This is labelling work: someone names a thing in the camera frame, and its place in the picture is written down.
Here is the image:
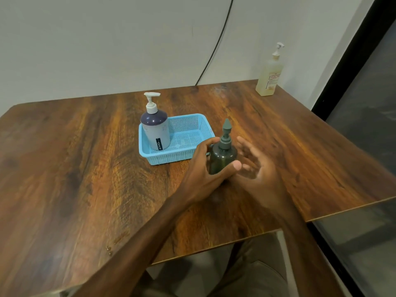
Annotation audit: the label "person's left hand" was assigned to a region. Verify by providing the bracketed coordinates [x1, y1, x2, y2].
[182, 137, 242, 205]

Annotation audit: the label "person's right hand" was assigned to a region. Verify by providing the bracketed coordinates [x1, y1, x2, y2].
[229, 136, 288, 211]

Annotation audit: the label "small dark green bottle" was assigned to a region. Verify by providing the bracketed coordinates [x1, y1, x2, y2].
[209, 144, 238, 175]

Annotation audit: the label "blue plastic basket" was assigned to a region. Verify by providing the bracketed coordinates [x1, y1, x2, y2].
[138, 113, 216, 166]

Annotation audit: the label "dark green pump head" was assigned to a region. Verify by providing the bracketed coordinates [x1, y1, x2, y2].
[218, 118, 233, 151]

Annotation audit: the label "small purple and white bottle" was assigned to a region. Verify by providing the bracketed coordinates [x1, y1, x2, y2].
[140, 92, 171, 151]

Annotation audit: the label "large translucent bottle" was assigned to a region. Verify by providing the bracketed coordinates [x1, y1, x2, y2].
[255, 57, 284, 97]

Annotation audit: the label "person's right forearm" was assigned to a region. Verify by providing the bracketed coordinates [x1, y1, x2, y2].
[272, 200, 344, 297]

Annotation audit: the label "person's left forearm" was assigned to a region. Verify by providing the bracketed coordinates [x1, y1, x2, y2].
[73, 191, 198, 297]

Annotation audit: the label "person's beige trousers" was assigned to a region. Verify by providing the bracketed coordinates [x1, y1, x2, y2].
[133, 231, 291, 297]

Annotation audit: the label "black cable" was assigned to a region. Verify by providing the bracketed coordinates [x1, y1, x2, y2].
[195, 0, 235, 86]

